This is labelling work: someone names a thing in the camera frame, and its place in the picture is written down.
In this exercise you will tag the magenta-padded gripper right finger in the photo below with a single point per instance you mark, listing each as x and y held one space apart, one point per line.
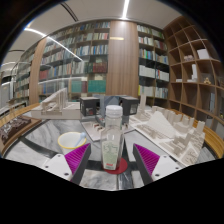
150 160

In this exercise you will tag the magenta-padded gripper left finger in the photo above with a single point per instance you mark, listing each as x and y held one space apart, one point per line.
77 158

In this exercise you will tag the clear plastic bottle white cap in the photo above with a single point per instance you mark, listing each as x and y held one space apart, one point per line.
112 143

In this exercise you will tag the white cup yellow rim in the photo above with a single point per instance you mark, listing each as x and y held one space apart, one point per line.
68 140

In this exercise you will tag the flat round red coaster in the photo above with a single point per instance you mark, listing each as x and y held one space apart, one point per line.
122 166

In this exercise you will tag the white city block model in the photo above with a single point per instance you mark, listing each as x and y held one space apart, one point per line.
166 133

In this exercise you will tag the small flat white model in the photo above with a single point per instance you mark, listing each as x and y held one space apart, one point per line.
93 130

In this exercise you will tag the dark grey building model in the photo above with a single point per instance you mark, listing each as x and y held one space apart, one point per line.
90 106

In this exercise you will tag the white columned building model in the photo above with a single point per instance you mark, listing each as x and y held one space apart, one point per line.
55 105

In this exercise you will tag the wooden cubby shelf unit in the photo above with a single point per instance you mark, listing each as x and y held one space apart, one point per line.
193 76

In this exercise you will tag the narrow dark bookshelf unit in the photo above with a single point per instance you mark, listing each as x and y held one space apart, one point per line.
151 63

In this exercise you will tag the large wooden bookshelf unit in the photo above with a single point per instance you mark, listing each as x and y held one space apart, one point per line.
70 56

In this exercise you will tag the straight ceiling light strip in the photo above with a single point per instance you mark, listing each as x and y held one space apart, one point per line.
125 9

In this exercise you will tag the small gold wall plaque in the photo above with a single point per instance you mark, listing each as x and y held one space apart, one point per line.
116 38

